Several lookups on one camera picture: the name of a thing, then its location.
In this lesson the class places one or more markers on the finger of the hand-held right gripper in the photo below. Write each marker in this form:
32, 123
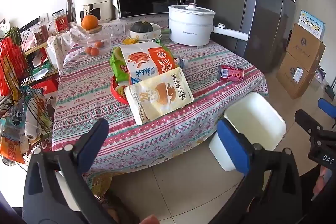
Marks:
328, 107
308, 121

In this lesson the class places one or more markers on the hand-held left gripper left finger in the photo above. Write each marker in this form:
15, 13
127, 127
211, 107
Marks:
92, 140

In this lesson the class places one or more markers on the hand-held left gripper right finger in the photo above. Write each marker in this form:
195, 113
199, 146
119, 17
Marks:
233, 145

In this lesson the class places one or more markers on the white plastic bin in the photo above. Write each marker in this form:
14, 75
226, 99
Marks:
252, 119

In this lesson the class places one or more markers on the red instant noodle bowl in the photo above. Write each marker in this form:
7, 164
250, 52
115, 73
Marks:
116, 91

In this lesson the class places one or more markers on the red soda can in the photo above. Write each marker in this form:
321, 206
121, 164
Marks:
231, 73

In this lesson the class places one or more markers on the green chip bag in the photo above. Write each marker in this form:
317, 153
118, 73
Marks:
116, 66

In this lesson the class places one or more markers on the yellow white bread bag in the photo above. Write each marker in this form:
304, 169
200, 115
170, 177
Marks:
157, 95

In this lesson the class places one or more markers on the clear plastic bottle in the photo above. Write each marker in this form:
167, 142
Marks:
185, 62

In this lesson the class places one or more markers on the orange white snack bag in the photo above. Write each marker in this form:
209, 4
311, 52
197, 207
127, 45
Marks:
147, 56

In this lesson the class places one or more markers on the yellow wrapper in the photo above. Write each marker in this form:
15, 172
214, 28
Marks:
129, 41

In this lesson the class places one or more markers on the person's right hand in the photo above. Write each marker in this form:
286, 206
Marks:
323, 182

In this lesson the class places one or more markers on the person's left hand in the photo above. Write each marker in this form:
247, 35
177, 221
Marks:
151, 220

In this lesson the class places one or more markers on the cardboard box with label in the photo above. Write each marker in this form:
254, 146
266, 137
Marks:
291, 82

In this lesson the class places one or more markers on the patterned red green tablecloth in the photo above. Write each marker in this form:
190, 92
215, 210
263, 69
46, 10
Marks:
86, 93

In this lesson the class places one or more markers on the white thread roll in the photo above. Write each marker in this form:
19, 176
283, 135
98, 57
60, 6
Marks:
32, 124

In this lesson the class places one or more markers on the red box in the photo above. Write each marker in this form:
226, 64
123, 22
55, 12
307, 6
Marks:
47, 87

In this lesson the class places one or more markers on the orange packet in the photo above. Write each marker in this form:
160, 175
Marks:
10, 149

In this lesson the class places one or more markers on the blue white printed box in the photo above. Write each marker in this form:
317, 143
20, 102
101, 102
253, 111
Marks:
312, 24

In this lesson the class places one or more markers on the small orange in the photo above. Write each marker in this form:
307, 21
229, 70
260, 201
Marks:
94, 51
99, 44
87, 50

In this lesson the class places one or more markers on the clear glass container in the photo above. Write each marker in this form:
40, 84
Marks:
105, 40

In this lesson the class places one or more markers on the white floral cloth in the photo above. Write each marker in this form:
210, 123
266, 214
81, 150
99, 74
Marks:
60, 41

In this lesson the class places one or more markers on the wooden shelf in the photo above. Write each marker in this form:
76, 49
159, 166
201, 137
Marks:
34, 48

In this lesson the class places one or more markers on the red hanging packets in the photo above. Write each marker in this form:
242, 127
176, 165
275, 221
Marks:
11, 64

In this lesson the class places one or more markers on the wooden lid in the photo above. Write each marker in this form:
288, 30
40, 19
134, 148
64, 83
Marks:
93, 29

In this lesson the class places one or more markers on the white printed bowl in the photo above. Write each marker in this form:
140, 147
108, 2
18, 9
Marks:
144, 34

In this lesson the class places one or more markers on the large orange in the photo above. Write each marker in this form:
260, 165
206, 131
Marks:
89, 22

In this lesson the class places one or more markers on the grey refrigerator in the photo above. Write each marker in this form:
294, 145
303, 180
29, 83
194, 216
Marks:
252, 17

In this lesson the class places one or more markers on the red label jar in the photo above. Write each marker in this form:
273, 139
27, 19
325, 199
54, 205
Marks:
61, 22

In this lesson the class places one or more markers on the white electric pot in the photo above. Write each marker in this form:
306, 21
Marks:
191, 30

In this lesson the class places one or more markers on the dark green pumpkin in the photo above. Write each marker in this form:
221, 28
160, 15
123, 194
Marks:
141, 26

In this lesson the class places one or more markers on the green cucumber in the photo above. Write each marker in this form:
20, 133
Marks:
166, 30

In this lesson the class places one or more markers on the glass vase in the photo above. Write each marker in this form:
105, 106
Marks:
71, 9

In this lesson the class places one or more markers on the glass pot lid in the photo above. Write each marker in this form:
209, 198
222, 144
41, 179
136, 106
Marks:
191, 9

